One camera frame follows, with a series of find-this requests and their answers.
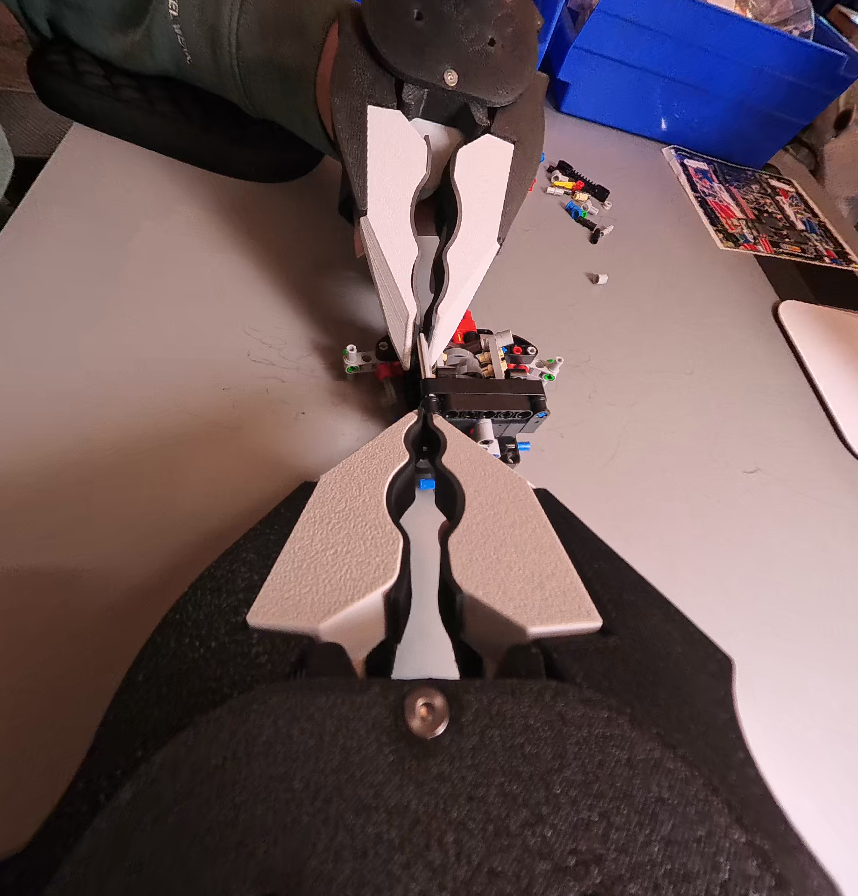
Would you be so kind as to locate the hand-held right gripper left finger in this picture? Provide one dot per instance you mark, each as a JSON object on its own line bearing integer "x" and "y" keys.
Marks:
{"x": 331, "y": 560}

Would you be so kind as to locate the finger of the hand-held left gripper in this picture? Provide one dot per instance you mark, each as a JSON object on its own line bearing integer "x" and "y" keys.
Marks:
{"x": 390, "y": 196}
{"x": 481, "y": 203}

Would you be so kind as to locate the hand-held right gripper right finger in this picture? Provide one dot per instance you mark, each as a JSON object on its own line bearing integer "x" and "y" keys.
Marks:
{"x": 520, "y": 560}

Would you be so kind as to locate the blue plastic storage bin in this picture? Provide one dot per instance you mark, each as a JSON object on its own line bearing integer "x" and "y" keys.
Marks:
{"x": 681, "y": 77}
{"x": 549, "y": 28}

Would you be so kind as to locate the lego car chassis model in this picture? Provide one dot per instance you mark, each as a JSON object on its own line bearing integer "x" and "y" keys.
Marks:
{"x": 485, "y": 402}

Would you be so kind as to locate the grey lego axle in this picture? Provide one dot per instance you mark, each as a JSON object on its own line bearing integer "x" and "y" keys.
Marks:
{"x": 425, "y": 357}

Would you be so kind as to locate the person's left forearm green sleeve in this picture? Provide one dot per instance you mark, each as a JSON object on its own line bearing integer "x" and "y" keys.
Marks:
{"x": 191, "y": 70}

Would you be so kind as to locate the pile of small lego pieces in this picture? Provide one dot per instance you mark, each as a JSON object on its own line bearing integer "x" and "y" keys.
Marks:
{"x": 576, "y": 189}

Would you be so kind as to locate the lego instruction booklet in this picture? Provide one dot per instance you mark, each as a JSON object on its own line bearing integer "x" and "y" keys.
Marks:
{"x": 765, "y": 210}

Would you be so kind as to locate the person's left hand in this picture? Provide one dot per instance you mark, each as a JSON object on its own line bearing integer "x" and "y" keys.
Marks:
{"x": 327, "y": 84}

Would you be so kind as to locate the clear plastic bag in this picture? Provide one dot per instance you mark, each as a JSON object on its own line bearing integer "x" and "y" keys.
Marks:
{"x": 765, "y": 14}

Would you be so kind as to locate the black desk mat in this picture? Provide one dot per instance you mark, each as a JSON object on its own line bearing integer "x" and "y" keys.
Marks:
{"x": 821, "y": 283}

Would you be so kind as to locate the white monitor stand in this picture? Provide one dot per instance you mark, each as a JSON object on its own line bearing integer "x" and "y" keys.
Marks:
{"x": 835, "y": 364}

